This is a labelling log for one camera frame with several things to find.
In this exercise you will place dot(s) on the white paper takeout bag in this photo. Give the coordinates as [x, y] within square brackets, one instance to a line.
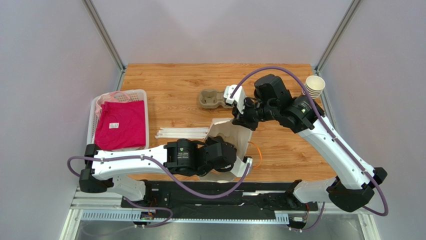
[234, 134]

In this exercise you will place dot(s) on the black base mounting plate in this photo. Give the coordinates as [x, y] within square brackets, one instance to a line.
[250, 201]

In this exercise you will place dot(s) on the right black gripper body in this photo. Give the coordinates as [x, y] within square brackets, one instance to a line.
[241, 117]

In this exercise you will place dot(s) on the bundle of wrapped straws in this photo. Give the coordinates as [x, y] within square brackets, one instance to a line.
[182, 132]

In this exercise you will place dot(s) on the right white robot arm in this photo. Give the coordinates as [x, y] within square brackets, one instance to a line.
[355, 182]

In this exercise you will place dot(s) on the stack of paper cups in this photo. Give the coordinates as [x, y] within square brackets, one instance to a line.
[315, 86]

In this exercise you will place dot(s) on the white plastic basket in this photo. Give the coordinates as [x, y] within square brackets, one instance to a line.
[122, 97]

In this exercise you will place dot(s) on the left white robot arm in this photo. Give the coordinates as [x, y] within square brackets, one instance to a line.
[109, 171]

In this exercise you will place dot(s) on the pink folded cloth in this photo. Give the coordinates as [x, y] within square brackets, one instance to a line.
[121, 125]

